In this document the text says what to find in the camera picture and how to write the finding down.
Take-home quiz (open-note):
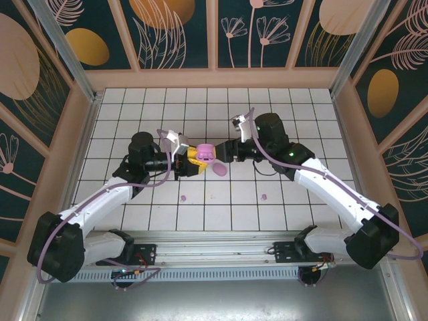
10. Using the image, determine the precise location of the grey metal sheet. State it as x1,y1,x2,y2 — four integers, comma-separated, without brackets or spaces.
33,263,402,321

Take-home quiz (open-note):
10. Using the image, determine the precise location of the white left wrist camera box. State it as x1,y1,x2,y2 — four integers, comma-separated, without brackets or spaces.
166,129,190,156

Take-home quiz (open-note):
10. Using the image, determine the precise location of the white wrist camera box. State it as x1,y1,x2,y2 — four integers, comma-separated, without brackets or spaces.
230,113,252,142
166,129,190,156

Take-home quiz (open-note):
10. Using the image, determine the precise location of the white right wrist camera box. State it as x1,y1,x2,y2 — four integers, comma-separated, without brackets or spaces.
230,113,252,142

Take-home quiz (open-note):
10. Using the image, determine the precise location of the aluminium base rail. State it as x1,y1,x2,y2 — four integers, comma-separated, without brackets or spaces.
33,229,395,268

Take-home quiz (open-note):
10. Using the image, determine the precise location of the grey slotted cable duct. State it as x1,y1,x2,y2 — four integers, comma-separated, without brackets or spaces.
45,267,302,282

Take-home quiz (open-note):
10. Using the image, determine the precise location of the aluminium corner post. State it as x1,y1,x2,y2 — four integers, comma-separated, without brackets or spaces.
330,0,392,98
28,0,98,103

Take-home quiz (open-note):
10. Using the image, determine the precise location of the small wired circuit board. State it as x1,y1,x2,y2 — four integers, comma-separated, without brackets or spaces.
111,266,143,280
312,259,336,272

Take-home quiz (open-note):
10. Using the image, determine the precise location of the purple cable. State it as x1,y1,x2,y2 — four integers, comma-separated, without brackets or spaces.
247,107,423,288
35,128,171,292

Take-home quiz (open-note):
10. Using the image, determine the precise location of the aluminium frame bar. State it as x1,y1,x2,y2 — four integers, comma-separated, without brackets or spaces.
18,280,49,321
381,255,414,321

